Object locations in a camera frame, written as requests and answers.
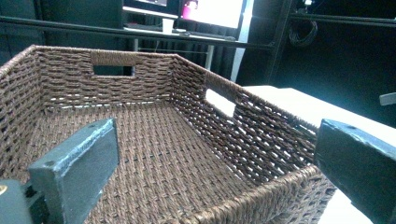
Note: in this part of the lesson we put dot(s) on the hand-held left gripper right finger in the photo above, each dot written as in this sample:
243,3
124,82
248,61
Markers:
358,161

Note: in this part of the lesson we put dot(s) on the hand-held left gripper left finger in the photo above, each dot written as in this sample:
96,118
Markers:
74,174

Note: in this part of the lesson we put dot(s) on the brown woven basket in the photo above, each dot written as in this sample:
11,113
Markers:
162,161

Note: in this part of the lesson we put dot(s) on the black metal stand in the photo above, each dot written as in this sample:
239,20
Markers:
311,18

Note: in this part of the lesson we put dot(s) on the white paper cup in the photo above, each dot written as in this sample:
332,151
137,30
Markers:
167,25

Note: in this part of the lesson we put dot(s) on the white desk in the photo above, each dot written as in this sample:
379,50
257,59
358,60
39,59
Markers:
199,39

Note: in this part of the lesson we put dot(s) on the black keyboard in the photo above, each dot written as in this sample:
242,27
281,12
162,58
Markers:
202,33

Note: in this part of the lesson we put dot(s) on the computer monitor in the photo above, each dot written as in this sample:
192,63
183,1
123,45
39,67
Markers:
214,12

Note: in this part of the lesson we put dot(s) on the black metal rail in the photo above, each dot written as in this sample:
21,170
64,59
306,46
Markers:
124,32

